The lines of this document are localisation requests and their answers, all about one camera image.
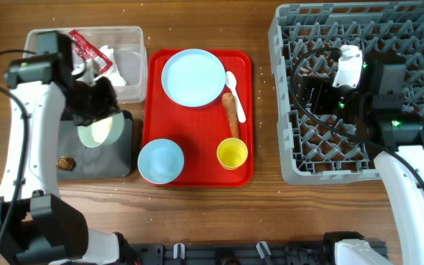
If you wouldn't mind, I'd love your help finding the red serving tray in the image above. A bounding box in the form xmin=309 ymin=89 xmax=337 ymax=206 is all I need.
xmin=142 ymin=49 xmax=254 ymax=188

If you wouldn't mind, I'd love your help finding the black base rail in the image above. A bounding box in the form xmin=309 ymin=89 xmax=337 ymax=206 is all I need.
xmin=131 ymin=241 xmax=334 ymax=265

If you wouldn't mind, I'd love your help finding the green bowl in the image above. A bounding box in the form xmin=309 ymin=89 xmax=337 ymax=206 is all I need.
xmin=77 ymin=112 xmax=124 ymax=148

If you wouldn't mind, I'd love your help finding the small light blue bowl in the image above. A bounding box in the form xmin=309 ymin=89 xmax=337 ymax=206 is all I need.
xmin=138 ymin=138 xmax=185 ymax=185

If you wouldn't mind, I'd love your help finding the brown food scrap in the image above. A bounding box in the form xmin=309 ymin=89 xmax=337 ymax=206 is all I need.
xmin=57 ymin=156 xmax=76 ymax=171

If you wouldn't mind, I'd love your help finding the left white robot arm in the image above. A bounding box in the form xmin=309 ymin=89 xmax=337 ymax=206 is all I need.
xmin=0 ymin=31 xmax=130 ymax=264

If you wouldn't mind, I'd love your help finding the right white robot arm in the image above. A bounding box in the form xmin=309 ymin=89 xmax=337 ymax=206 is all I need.
xmin=288 ymin=46 xmax=424 ymax=264

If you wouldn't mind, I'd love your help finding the white plastic spoon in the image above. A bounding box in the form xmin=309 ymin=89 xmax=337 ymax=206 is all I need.
xmin=225 ymin=71 xmax=247 ymax=123

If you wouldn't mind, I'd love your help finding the yellow cup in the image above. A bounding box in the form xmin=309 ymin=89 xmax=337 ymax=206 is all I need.
xmin=216 ymin=138 xmax=249 ymax=170

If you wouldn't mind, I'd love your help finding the orange carrot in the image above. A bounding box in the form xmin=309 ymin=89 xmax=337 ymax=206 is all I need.
xmin=222 ymin=93 xmax=239 ymax=138

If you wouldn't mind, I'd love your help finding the large light blue plate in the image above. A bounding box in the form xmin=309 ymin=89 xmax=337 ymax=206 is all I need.
xmin=161 ymin=49 xmax=225 ymax=107

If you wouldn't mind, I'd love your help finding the clear plastic bin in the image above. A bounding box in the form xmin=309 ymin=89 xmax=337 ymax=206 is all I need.
xmin=22 ymin=25 xmax=149 ymax=104

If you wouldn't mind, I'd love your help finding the grey dishwasher rack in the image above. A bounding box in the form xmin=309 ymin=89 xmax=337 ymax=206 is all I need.
xmin=268 ymin=1 xmax=424 ymax=185

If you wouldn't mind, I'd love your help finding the black tray bin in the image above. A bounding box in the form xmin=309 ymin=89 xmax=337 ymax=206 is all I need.
xmin=57 ymin=110 xmax=135 ymax=180

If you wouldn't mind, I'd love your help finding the crumpled white tissue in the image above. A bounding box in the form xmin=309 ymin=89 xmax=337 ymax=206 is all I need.
xmin=100 ymin=45 xmax=127 ymax=86

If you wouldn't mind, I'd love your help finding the red snack wrapper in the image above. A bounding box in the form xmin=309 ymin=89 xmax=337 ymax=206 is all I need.
xmin=68 ymin=29 xmax=113 ymax=74

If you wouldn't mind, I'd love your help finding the white rice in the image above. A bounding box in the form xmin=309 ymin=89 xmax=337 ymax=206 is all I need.
xmin=91 ymin=118 xmax=112 ymax=143

